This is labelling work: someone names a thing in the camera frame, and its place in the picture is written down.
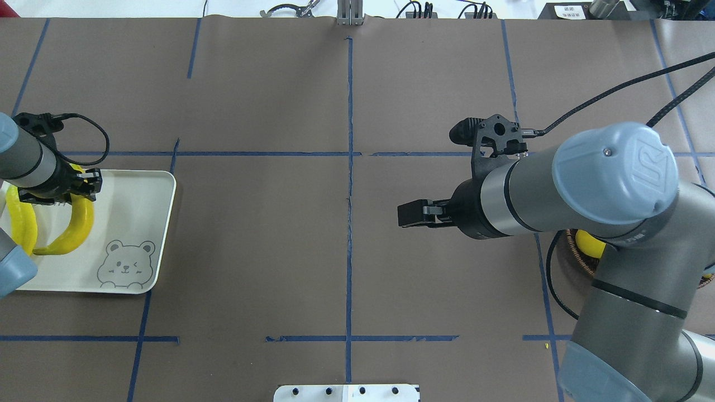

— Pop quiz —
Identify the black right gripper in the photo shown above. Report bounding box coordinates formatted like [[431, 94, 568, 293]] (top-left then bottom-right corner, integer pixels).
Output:
[[397, 180, 495, 240]]

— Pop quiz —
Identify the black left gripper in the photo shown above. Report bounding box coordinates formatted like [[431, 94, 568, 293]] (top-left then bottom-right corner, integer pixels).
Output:
[[16, 160, 102, 205]]

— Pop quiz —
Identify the greenish yellow banana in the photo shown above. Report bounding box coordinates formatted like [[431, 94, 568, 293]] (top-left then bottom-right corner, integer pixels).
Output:
[[6, 185, 38, 255]]

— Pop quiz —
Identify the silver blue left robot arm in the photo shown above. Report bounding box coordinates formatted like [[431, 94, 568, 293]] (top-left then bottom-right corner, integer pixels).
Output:
[[1, 112, 103, 296]]

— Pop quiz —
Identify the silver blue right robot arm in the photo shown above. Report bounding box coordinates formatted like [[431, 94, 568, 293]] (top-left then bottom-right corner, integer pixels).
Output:
[[397, 115, 713, 401]]

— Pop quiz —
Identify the brown wicker basket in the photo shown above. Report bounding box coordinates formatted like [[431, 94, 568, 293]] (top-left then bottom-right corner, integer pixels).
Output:
[[565, 228, 715, 291]]

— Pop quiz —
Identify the white bear tray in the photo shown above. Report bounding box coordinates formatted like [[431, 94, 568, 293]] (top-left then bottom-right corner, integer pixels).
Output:
[[21, 170, 176, 294]]

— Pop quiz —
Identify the yellow lemon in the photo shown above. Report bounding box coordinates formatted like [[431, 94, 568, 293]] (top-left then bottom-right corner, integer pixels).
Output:
[[574, 229, 606, 259]]

